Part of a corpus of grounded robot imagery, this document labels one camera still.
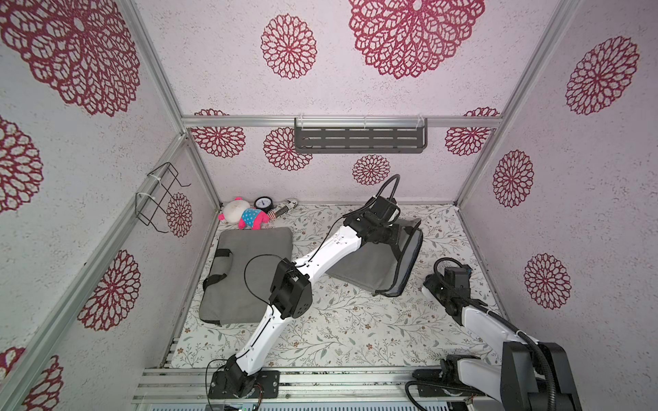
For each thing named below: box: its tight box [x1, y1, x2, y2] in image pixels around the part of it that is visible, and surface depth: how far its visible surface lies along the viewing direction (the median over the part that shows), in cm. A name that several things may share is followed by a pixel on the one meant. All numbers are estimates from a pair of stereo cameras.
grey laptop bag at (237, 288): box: [198, 226, 294, 326], surface depth 92 cm
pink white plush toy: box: [217, 196, 271, 231], surface depth 112 cm
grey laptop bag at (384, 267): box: [325, 217, 424, 298], surface depth 93 cm
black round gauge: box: [253, 196, 275, 214], surface depth 119 cm
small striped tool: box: [267, 199, 299, 220], surface depth 118 cm
